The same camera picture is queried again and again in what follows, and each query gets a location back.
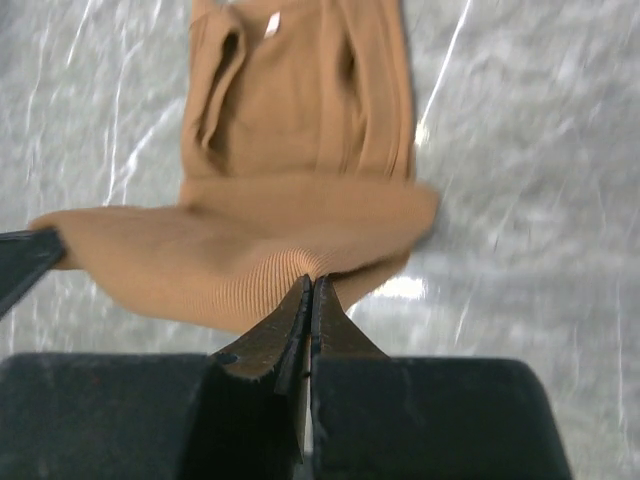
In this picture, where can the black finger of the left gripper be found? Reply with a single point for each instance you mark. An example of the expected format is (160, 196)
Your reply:
(25, 257)

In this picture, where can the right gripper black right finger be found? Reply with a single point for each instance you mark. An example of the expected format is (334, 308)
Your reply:
(380, 417)

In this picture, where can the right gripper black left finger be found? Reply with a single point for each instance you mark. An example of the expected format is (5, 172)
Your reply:
(236, 414)

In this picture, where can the mustard garment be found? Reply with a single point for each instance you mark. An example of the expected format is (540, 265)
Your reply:
(297, 148)

